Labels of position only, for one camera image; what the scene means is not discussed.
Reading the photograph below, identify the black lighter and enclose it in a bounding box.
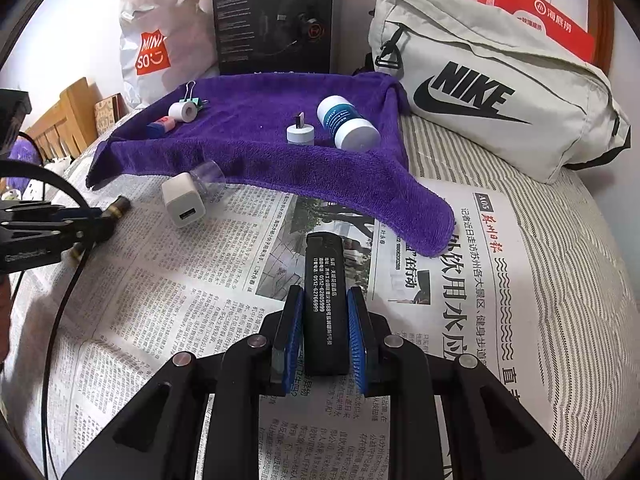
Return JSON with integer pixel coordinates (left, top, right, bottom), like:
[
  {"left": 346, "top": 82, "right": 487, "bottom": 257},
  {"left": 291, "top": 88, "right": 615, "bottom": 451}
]
[{"left": 303, "top": 232, "right": 349, "bottom": 377}]

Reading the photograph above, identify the white usb charger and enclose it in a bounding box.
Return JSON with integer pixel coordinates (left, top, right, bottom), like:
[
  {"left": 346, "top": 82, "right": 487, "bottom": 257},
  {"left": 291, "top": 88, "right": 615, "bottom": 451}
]
[{"left": 162, "top": 172, "right": 206, "bottom": 228}]

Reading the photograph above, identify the blue pink eraser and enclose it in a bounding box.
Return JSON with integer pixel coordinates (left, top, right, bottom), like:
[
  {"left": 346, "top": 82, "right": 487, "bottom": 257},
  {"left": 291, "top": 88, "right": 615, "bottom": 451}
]
[{"left": 145, "top": 116, "right": 177, "bottom": 139}]

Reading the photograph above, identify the clear plastic cap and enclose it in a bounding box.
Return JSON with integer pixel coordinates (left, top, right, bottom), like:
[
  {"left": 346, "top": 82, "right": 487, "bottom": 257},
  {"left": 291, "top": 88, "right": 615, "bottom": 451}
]
[{"left": 190, "top": 160, "right": 227, "bottom": 196}]

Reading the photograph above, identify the white tape roll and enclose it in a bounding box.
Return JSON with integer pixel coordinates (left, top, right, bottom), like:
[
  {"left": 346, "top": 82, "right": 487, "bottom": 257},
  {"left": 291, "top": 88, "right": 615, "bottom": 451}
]
[{"left": 168, "top": 101, "right": 198, "bottom": 124}]

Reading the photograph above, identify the green binder clip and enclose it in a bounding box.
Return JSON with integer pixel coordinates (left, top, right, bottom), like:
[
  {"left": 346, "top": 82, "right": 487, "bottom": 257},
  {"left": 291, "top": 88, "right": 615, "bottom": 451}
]
[{"left": 182, "top": 80, "right": 208, "bottom": 110}]

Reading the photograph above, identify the white blue lotion bottle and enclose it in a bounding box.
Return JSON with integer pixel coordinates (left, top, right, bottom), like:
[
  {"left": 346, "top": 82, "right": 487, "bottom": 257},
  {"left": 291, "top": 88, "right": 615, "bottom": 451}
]
[{"left": 317, "top": 96, "right": 381, "bottom": 152}]

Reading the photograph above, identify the small white round adapter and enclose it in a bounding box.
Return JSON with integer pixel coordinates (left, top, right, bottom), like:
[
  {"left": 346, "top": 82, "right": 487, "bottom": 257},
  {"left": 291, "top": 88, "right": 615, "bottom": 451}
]
[{"left": 286, "top": 112, "right": 314, "bottom": 145}]

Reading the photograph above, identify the left hand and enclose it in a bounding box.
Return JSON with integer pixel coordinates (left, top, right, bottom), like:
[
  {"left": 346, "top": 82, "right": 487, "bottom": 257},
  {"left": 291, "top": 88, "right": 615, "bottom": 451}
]
[{"left": 0, "top": 274, "right": 13, "bottom": 363}]

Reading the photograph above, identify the wooden furniture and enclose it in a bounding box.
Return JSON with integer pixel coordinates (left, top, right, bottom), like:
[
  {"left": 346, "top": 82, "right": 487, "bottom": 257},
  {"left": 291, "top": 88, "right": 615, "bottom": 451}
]
[{"left": 26, "top": 77, "right": 99, "bottom": 160}]

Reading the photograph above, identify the patterned brown book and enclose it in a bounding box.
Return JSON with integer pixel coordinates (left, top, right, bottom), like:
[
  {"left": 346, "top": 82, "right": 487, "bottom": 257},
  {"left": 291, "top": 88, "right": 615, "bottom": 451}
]
[{"left": 93, "top": 93, "right": 128, "bottom": 136}]

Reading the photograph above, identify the purple towel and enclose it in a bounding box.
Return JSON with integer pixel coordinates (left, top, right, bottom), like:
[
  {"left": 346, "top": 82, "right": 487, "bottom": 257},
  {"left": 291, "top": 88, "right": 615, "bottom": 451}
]
[{"left": 86, "top": 72, "right": 456, "bottom": 257}]

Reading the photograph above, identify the white Miniso bag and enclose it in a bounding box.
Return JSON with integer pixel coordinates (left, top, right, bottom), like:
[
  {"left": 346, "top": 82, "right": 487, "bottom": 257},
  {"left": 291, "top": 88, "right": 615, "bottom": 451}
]
[{"left": 119, "top": 0, "right": 217, "bottom": 108}]

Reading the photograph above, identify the striped bed cover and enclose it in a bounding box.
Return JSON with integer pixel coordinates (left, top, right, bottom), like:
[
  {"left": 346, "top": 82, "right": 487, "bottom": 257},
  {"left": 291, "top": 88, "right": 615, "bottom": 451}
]
[{"left": 1, "top": 115, "right": 639, "bottom": 479}]

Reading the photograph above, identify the white Nike bag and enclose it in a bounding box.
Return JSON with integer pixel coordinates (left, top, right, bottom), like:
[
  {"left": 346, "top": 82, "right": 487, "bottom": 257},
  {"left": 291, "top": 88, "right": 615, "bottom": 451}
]
[{"left": 368, "top": 0, "right": 631, "bottom": 183}]

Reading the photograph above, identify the black headset box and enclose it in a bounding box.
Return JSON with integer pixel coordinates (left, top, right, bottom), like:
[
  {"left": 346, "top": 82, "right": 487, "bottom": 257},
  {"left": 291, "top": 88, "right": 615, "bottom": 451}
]
[{"left": 213, "top": 0, "right": 340, "bottom": 75}]

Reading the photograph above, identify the red paper bag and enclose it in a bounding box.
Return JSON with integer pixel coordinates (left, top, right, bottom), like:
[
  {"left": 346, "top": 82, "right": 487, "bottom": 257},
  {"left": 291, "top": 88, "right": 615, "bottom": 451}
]
[{"left": 477, "top": 0, "right": 596, "bottom": 63}]

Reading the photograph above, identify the black cable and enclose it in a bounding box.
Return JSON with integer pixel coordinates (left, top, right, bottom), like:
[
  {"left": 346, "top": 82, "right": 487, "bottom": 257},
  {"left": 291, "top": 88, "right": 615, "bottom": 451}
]
[{"left": 0, "top": 159, "right": 97, "bottom": 480}]

